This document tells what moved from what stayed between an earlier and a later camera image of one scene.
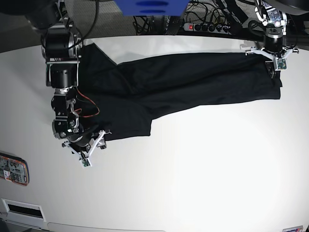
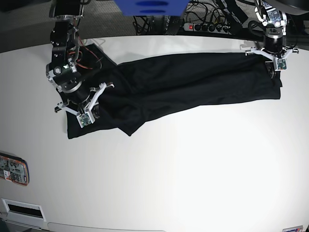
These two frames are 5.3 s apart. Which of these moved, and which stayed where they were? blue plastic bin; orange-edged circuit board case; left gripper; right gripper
Moved: left gripper
Stayed: right gripper; orange-edged circuit board case; blue plastic bin
